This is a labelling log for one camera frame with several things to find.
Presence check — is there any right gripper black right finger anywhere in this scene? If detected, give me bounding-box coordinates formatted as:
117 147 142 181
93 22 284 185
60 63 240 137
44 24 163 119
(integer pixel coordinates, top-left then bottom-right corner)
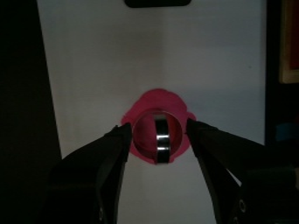
185 118 299 224

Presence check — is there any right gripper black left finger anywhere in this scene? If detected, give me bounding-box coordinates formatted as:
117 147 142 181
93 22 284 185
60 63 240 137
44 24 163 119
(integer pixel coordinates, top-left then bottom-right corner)
38 122 134 224

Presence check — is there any round metal dough cutter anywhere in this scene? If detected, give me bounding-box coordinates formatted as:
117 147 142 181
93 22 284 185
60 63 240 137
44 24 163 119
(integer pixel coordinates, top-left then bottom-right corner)
130 108 184 165

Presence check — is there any flat pink dough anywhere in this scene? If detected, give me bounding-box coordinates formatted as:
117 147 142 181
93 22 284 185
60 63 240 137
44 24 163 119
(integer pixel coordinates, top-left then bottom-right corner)
118 87 197 165

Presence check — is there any white cutting board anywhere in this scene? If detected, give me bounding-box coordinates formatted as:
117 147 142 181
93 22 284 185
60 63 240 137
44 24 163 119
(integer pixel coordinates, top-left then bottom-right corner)
34 0 268 224

